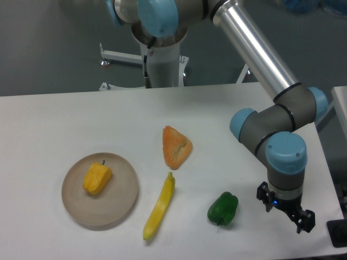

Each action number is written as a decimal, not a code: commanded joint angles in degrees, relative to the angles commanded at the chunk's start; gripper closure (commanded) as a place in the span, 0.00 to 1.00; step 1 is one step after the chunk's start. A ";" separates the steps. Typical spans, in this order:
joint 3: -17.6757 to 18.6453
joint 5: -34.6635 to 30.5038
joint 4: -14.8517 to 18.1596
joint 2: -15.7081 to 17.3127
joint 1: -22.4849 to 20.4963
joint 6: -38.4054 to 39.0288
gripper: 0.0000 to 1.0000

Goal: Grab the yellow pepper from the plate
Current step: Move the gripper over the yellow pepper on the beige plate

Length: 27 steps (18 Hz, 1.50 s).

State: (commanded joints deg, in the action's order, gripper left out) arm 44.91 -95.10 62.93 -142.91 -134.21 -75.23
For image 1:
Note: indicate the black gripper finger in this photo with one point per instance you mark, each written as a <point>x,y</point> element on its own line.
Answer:
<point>265,195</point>
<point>304,220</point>

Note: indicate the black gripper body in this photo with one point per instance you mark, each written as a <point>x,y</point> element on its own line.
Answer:
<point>287,201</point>

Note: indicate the yellow bell pepper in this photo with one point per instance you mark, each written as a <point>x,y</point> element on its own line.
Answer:
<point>96,178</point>

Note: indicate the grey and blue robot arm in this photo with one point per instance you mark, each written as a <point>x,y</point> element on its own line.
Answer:
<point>270,135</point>

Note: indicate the green bell pepper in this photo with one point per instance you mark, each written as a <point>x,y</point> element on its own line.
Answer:
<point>223,209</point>

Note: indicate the orange pepper slice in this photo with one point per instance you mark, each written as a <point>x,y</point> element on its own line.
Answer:
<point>176,147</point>

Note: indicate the beige round plate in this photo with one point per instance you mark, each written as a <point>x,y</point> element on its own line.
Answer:
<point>112,205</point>

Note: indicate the black device at table edge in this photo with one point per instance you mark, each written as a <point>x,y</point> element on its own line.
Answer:
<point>337,232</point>

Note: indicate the yellow banana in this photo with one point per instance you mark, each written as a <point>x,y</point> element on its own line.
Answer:
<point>155,218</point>

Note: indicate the white side table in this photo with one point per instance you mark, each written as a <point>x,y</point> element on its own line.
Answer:
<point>336,107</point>

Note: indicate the blue object in background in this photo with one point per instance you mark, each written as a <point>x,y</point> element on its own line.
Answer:
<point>332,7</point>

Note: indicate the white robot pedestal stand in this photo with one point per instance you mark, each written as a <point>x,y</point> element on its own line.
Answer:
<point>202,57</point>

